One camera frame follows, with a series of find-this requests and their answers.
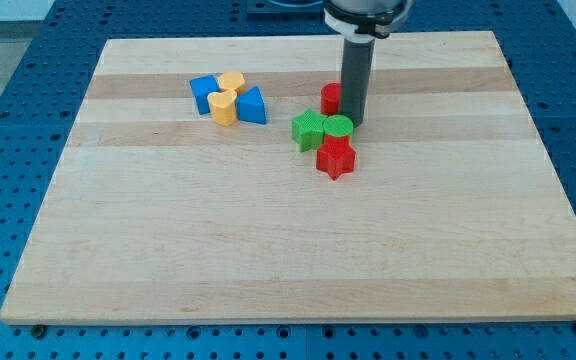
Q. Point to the blue cube block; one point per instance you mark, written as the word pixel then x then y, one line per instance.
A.
pixel 201 87

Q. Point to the red circle block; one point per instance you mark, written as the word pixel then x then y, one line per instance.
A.
pixel 330 98

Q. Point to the green star block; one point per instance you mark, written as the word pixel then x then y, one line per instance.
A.
pixel 307 130

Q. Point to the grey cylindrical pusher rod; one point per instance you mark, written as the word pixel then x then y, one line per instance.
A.
pixel 355 76

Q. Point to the yellow heart block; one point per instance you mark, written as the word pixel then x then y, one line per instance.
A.
pixel 222 107

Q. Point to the red star block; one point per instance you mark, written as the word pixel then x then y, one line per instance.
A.
pixel 336 156

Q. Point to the green circle block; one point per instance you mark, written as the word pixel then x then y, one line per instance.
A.
pixel 338 126

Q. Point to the yellow hexagon block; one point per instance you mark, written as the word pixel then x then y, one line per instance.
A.
pixel 232 80

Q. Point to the blue triangle block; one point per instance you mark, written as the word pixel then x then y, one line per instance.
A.
pixel 250 106

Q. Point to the wooden board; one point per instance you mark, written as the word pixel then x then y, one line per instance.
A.
pixel 157 215

